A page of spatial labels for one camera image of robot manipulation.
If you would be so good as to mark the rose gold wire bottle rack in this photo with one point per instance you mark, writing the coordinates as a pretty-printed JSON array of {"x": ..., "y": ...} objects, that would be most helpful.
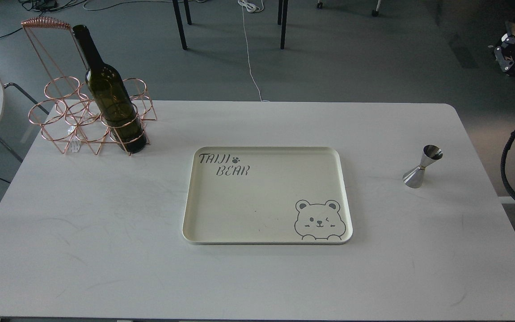
[{"x": 76, "y": 119}]

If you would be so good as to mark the steel double jigger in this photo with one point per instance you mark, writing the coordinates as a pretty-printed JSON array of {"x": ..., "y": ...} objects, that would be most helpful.
[{"x": 415, "y": 177}]

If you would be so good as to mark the cream bear tray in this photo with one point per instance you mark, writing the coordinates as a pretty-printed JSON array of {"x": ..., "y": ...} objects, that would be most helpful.
[{"x": 267, "y": 195}]

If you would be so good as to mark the dark green wine bottle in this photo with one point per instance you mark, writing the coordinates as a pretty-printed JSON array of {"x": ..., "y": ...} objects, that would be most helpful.
[{"x": 110, "y": 95}]

